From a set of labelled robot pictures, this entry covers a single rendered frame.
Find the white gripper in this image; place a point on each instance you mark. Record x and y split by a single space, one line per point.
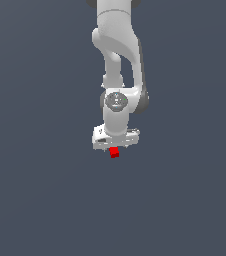
100 140

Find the red cube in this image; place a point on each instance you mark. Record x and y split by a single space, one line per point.
114 152

